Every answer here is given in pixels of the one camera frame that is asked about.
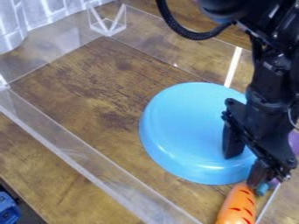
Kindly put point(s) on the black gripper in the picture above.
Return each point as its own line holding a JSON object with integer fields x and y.
{"x": 257, "y": 125}

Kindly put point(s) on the orange toy carrot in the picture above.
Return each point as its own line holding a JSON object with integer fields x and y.
{"x": 239, "y": 207}

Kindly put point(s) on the purple toy eggplant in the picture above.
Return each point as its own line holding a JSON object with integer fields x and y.
{"x": 273, "y": 183}

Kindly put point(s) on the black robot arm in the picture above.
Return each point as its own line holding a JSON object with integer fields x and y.
{"x": 271, "y": 23}

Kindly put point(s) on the blue round plate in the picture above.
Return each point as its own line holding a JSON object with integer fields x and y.
{"x": 180, "y": 133}

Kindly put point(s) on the blue object at corner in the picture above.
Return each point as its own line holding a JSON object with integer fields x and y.
{"x": 9, "y": 211}

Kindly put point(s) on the white curtain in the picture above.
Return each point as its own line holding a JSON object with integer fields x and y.
{"x": 24, "y": 15}

